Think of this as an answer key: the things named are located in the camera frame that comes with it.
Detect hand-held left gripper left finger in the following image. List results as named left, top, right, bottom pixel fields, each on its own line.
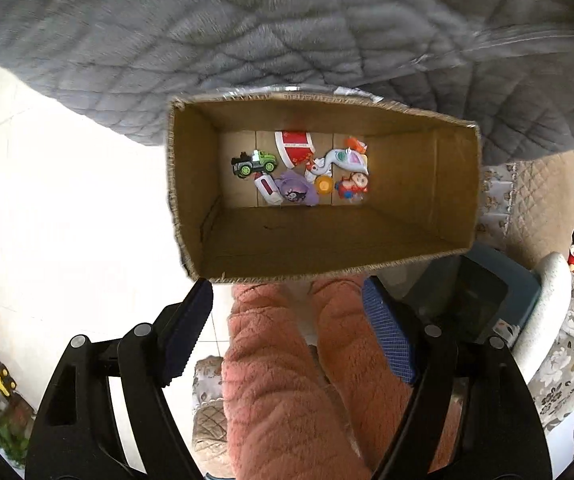
left=24, top=279, right=215, bottom=480

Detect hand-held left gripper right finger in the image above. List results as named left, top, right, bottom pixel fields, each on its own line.
left=361, top=276, right=552, bottom=480

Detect cardboard box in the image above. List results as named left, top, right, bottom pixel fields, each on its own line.
left=167, top=91, right=482, bottom=283

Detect red toy figure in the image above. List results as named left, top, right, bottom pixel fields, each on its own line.
left=335, top=171, right=371, bottom=202

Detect small white red bottle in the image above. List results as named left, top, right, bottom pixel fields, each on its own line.
left=254, top=172, right=284, bottom=205

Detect purple plush toy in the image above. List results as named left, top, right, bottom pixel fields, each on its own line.
left=276, top=170, right=322, bottom=208

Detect green toy truck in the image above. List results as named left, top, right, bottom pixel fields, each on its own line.
left=231, top=149, right=279, bottom=180

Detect red paper packet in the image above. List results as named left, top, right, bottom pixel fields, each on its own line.
left=273, top=130, right=317, bottom=168

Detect beige quilted sofa cover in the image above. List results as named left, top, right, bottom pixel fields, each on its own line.
left=477, top=150, right=574, bottom=271

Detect floral quilted stool cushion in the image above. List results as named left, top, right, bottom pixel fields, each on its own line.
left=191, top=355, right=233, bottom=477

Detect person's pink fleece legs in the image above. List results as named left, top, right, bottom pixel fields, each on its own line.
left=221, top=277, right=462, bottom=480

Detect blue grey bin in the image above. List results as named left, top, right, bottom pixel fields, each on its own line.
left=402, top=255, right=542, bottom=348

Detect floral sofa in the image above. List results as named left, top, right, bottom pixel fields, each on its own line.
left=479, top=150, right=574, bottom=438

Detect green leafy plant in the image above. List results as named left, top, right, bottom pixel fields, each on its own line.
left=0, top=400, right=34, bottom=467

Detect grey quilted table cloth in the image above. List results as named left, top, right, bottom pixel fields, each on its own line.
left=0, top=0, right=574, bottom=156

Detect white curved chair frame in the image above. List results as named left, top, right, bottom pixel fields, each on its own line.
left=511, top=251, right=574, bottom=388

